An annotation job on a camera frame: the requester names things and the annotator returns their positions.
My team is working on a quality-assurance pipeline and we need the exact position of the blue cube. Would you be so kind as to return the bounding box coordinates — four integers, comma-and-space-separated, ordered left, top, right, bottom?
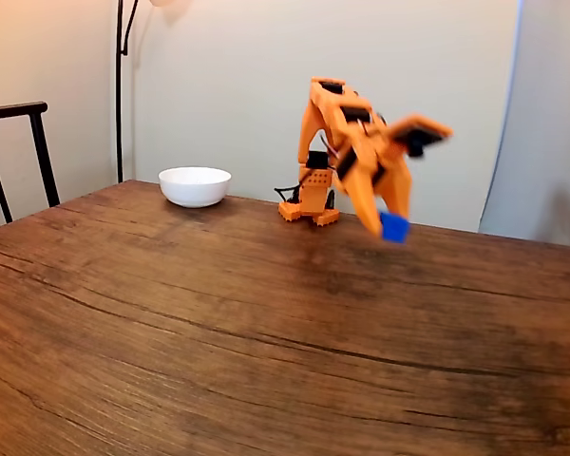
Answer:
378, 212, 411, 245

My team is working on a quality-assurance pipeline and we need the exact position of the white bowl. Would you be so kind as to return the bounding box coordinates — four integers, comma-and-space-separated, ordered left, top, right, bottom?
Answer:
158, 165, 233, 209

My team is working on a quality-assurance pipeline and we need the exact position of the pale grey curtain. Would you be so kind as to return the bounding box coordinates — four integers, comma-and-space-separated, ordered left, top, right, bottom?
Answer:
478, 0, 570, 249

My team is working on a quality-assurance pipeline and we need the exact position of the black floor lamp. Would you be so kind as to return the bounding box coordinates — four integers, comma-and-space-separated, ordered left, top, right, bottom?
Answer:
115, 0, 194, 184

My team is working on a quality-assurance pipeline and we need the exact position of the black chair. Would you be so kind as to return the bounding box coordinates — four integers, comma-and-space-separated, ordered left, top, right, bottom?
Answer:
0, 101, 62, 224

